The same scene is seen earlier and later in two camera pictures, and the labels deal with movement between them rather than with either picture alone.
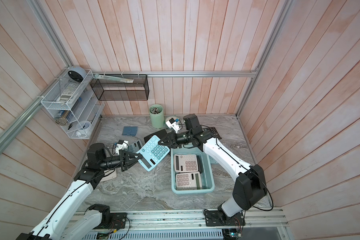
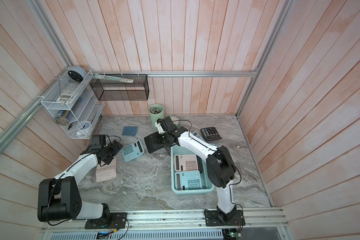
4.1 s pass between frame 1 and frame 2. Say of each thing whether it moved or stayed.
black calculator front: stayed
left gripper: moved
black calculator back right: stayed
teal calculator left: stayed
